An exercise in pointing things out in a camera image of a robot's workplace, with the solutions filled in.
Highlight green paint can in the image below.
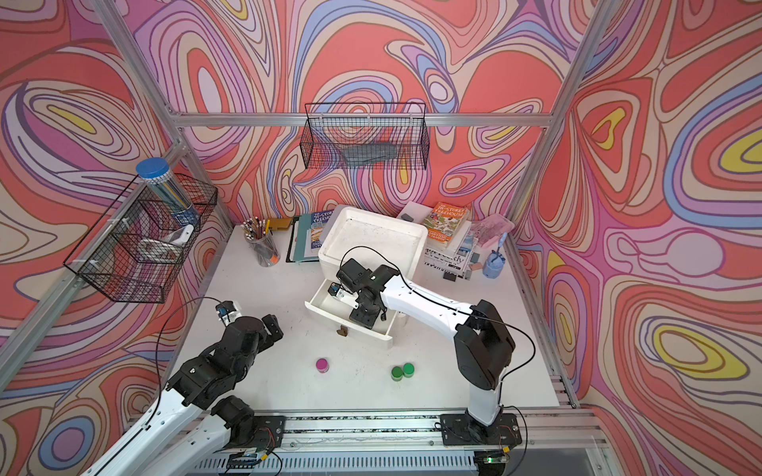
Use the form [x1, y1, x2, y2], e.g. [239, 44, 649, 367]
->
[390, 366, 404, 382]
[402, 363, 416, 378]

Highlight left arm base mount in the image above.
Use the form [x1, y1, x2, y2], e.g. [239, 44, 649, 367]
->
[214, 416, 286, 450]

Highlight white object in basket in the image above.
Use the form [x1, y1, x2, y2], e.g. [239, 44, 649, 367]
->
[161, 224, 194, 247]

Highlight magenta paint can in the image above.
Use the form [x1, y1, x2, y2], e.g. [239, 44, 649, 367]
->
[316, 358, 329, 373]

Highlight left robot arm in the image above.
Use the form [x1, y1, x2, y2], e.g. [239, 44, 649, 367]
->
[83, 315, 285, 475]

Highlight black wire basket left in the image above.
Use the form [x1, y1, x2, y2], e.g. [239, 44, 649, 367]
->
[63, 174, 218, 303]

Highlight pink plastic case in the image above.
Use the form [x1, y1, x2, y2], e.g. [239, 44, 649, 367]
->
[471, 214, 515, 248]

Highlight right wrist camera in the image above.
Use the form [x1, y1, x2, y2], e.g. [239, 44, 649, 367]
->
[337, 259, 372, 294]

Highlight black wire basket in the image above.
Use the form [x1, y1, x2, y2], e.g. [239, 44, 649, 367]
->
[63, 174, 218, 303]
[300, 100, 431, 171]

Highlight green paint can left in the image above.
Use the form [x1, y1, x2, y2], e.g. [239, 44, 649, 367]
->
[390, 366, 404, 382]

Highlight white drawer cabinet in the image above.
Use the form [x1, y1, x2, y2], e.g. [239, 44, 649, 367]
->
[317, 206, 428, 281]

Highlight black wire basket back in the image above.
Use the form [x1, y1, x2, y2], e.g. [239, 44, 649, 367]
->
[300, 100, 431, 171]

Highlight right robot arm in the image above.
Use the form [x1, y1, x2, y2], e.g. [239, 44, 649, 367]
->
[337, 259, 516, 428]

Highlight orange treehouse book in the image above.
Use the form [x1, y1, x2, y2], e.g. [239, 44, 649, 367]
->
[422, 202, 470, 248]

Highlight pencil cup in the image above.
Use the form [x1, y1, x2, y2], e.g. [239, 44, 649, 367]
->
[242, 217, 280, 267]

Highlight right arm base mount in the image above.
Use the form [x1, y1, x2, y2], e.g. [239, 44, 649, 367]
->
[435, 413, 523, 448]

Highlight blue desk lamp base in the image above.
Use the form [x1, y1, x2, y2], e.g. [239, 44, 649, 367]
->
[482, 250, 506, 279]

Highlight white book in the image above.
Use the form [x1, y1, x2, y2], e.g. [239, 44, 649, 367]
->
[397, 202, 433, 225]

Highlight green paint can right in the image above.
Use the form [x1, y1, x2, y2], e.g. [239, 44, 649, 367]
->
[402, 363, 416, 378]

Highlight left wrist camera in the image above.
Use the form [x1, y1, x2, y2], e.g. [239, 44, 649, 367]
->
[216, 301, 242, 326]

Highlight blue lid pencil tube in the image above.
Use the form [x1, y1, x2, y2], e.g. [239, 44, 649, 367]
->
[136, 158, 200, 226]

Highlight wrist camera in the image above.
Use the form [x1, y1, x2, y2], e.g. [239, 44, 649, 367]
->
[337, 259, 372, 294]
[216, 301, 242, 326]

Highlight teal folder with book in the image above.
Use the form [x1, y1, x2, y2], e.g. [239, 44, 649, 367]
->
[287, 210, 333, 263]

